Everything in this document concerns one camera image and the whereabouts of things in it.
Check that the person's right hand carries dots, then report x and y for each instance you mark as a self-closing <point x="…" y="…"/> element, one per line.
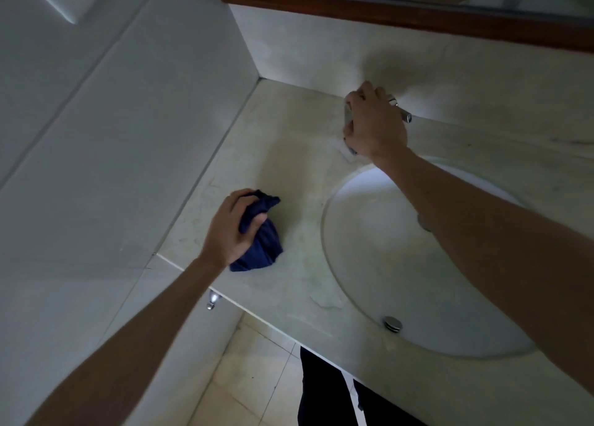
<point x="378" y="124"/>

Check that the dark blue cleaning cloth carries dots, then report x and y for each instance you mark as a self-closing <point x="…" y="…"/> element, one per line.
<point x="262" y="244"/>

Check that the chrome sink drain stopper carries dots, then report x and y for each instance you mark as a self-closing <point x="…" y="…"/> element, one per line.
<point x="423" y="222"/>

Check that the chrome square faucet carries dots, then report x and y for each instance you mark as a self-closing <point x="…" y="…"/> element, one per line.
<point x="403" y="112"/>

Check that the white oval sink basin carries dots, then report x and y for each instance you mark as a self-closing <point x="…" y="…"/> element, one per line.
<point x="394" y="263"/>

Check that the person's right forearm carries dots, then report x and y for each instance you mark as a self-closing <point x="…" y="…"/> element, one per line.
<point x="501" y="254"/>

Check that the person's left forearm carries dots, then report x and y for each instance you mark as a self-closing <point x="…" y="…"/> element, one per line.
<point x="125" y="346"/>

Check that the wood framed wall mirror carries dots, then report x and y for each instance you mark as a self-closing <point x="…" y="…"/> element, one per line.
<point x="394" y="7"/>

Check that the beige marble sink countertop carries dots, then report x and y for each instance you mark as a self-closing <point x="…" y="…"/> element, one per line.
<point x="287" y="170"/>

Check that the black trousers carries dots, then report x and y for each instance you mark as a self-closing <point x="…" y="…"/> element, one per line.
<point x="325" y="393"/>

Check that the chrome wall hook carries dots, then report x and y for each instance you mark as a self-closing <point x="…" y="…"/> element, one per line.
<point x="212" y="299"/>

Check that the person's left hand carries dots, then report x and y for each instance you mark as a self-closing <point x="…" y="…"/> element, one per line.
<point x="227" y="235"/>

